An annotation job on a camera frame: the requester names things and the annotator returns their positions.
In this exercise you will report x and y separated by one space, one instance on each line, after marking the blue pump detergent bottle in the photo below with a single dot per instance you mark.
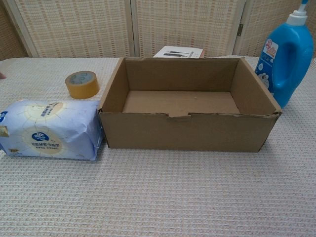
296 74

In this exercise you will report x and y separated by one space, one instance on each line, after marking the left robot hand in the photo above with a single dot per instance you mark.
2 76

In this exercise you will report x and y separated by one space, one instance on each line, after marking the metal screen hinge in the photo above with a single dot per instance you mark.
241 30

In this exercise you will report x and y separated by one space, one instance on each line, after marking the tan packing tape roll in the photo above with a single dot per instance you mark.
84 91

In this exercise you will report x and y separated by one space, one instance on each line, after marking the white plastic bag package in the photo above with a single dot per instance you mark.
49 128

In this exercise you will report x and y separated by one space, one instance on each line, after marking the cream woven tablecloth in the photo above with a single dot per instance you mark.
158 192

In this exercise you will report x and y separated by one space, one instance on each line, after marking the woven folding screen panel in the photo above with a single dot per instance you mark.
74 27
187 22
266 19
10 37

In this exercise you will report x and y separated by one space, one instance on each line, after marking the cardboard box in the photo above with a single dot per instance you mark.
185 133

